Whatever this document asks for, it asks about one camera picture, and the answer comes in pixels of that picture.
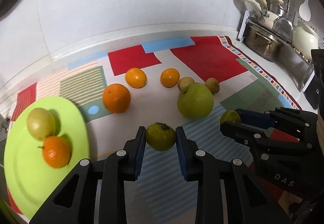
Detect small green persimmon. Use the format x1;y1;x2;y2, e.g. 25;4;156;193
146;123;176;151

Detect small dark green fruit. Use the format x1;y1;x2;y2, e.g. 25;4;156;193
220;110;241;125

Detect white kettle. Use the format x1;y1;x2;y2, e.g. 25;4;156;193
292;20;319;61

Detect yellow-green pear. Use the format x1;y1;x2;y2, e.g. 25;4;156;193
27;108;56;142

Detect metal dish rack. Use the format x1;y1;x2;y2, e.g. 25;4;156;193
237;10;314;92

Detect brown kiwi fruit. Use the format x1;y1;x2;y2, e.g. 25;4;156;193
205;78;220;95
177;76;195;91

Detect large green apple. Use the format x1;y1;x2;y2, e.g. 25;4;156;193
177;82;214;120

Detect large orange with stem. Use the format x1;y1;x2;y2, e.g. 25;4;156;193
39;136;71;169

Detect white rice paddle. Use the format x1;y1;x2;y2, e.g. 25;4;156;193
299;0;311;22

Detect small orange round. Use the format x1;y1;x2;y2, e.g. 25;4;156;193
160;68;180;88

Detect lime green plate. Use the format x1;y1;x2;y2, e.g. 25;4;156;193
4;96;90;219

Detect cream handled saucepan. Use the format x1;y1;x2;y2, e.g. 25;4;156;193
242;0;285;30

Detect small orange oval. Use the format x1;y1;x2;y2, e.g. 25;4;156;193
125;68;147;89

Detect colourful patterned table mat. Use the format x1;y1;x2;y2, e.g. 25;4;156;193
6;35;303;224

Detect steel spatula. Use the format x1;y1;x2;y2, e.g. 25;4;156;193
272;0;293;43

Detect steel cooking pot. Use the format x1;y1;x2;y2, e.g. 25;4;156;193
243;23;283;62

